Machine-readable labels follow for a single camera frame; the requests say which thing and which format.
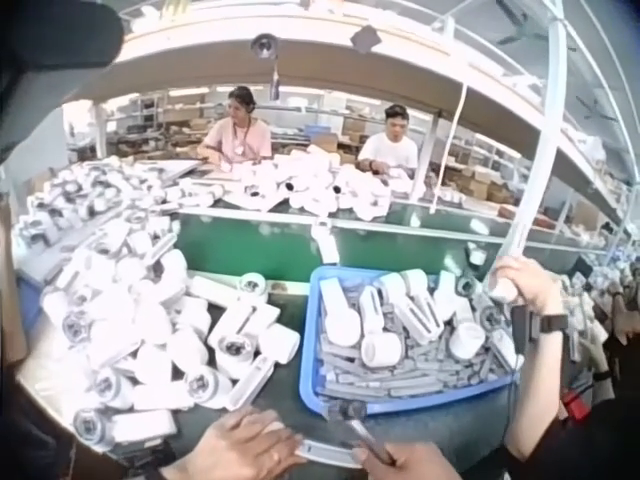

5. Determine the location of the person's right hand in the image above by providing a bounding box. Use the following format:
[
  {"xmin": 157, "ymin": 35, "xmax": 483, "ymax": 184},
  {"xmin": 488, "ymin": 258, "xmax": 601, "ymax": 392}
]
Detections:
[{"xmin": 352, "ymin": 441, "xmax": 459, "ymax": 480}]

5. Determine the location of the person's left hand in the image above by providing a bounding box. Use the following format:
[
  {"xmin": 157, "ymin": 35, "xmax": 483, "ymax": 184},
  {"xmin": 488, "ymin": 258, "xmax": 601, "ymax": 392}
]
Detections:
[{"xmin": 192, "ymin": 407, "xmax": 308, "ymax": 480}]

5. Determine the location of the metal hand tool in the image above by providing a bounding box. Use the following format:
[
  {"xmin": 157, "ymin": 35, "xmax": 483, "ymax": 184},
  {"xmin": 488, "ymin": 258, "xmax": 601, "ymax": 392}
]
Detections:
[{"xmin": 324, "ymin": 402, "xmax": 397, "ymax": 467}]

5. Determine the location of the white plastic cover part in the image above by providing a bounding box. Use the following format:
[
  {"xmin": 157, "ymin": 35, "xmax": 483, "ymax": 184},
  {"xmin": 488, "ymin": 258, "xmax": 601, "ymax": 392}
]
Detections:
[{"xmin": 294, "ymin": 437, "xmax": 364, "ymax": 470}]

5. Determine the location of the blue plastic tray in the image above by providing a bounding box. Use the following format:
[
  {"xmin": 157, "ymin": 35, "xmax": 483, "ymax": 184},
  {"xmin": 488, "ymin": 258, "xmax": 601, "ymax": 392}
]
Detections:
[{"xmin": 298, "ymin": 264, "xmax": 522, "ymax": 417}]

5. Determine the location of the pile of grey strips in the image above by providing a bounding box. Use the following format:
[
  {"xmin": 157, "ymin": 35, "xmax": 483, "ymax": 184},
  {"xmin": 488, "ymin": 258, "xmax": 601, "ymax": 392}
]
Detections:
[{"xmin": 317, "ymin": 324, "xmax": 512, "ymax": 400}]

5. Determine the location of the group of white tray devices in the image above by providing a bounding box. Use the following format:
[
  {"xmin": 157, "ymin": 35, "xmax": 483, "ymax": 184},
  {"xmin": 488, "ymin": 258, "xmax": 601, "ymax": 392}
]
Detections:
[{"xmin": 319, "ymin": 268, "xmax": 524, "ymax": 369}]

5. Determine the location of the large heap of white devices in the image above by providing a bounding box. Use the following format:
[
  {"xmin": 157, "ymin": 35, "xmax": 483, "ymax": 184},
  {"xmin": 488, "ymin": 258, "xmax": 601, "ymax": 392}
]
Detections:
[{"xmin": 12, "ymin": 154, "xmax": 302, "ymax": 457}]

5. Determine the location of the green conveyor belt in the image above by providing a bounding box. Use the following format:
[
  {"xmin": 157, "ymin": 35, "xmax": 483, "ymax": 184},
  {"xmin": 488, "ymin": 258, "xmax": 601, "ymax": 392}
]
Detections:
[{"xmin": 172, "ymin": 208, "xmax": 587, "ymax": 282}]

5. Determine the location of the white device part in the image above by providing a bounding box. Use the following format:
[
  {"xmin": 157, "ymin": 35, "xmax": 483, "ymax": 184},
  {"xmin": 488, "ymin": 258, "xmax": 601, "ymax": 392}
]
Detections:
[
  {"xmin": 466, "ymin": 241, "xmax": 490, "ymax": 269},
  {"xmin": 310, "ymin": 218, "xmax": 342, "ymax": 264}
]

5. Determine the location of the red object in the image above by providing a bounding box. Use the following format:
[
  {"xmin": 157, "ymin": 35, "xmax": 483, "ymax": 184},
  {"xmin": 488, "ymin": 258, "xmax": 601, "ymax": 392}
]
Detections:
[{"xmin": 561, "ymin": 389, "xmax": 592, "ymax": 422}]

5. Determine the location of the heap of white device shells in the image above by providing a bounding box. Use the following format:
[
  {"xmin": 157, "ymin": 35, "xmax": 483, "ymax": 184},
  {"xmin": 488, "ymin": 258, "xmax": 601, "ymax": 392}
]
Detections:
[{"xmin": 189, "ymin": 144, "xmax": 427, "ymax": 222}]

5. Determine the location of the heap of assorted device parts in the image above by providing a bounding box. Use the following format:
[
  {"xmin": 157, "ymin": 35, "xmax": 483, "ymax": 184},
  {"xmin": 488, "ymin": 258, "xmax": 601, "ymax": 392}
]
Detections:
[{"xmin": 558, "ymin": 249, "xmax": 640, "ymax": 372}]

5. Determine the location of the white pole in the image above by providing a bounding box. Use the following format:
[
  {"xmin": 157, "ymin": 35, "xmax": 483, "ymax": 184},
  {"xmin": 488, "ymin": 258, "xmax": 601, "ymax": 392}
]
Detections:
[{"xmin": 487, "ymin": 0, "xmax": 572, "ymax": 304}]

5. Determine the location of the beige overhead shelf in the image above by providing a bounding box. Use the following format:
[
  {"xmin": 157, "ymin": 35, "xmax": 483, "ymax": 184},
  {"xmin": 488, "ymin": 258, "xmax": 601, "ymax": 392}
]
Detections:
[{"xmin": 64, "ymin": 0, "xmax": 640, "ymax": 237}]

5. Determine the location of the ceiling fan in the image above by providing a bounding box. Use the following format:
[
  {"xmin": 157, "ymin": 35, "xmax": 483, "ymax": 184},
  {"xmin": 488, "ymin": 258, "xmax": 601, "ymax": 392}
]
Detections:
[
  {"xmin": 493, "ymin": 8, "xmax": 552, "ymax": 47},
  {"xmin": 574, "ymin": 96, "xmax": 620, "ymax": 124}
]

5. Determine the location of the black hanging tag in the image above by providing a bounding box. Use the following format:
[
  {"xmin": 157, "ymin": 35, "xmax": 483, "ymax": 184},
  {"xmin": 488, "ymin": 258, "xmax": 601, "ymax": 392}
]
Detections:
[{"xmin": 349, "ymin": 24, "xmax": 384, "ymax": 54}]

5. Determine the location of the white hanging cable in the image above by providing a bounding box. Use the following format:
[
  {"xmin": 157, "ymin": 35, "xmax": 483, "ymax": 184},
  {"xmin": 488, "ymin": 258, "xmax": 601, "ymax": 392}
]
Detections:
[{"xmin": 431, "ymin": 82, "xmax": 470, "ymax": 212}]

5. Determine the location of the dome security camera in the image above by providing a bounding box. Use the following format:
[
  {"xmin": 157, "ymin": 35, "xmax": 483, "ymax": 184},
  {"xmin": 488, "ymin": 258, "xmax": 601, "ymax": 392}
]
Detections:
[{"xmin": 249, "ymin": 32, "xmax": 282, "ymax": 62}]

